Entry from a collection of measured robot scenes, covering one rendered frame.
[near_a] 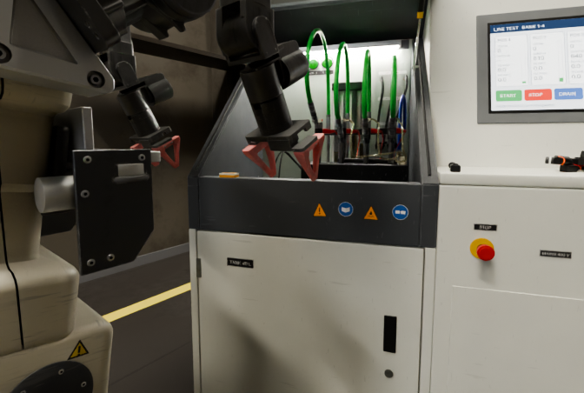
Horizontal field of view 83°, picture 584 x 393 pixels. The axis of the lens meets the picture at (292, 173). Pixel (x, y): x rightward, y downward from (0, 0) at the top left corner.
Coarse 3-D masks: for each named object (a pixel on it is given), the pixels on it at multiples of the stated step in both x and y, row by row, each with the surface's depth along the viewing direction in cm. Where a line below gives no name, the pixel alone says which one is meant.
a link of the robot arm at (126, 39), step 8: (128, 32) 75; (128, 40) 75; (112, 48) 72; (120, 48) 74; (128, 48) 75; (104, 56) 76; (112, 56) 73; (120, 56) 74; (128, 56) 75; (104, 64) 75; (112, 64) 73; (112, 72) 73; (120, 80) 74
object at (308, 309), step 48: (240, 240) 97; (288, 240) 93; (240, 288) 98; (288, 288) 94; (336, 288) 90; (384, 288) 87; (240, 336) 100; (288, 336) 95; (336, 336) 91; (384, 336) 87; (240, 384) 101; (288, 384) 97; (336, 384) 93; (384, 384) 89
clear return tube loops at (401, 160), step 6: (348, 120) 110; (378, 126) 102; (402, 126) 98; (378, 132) 98; (402, 132) 96; (378, 138) 98; (402, 138) 95; (378, 144) 98; (402, 144) 95; (378, 150) 98; (402, 150) 95; (354, 156) 100; (360, 156) 102; (366, 156) 103; (372, 156) 103; (396, 156) 102; (402, 156) 104; (396, 162) 99; (402, 162) 97
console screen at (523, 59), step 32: (480, 32) 103; (512, 32) 100; (544, 32) 98; (576, 32) 96; (480, 64) 101; (512, 64) 99; (544, 64) 96; (576, 64) 94; (480, 96) 100; (512, 96) 98; (544, 96) 95; (576, 96) 93
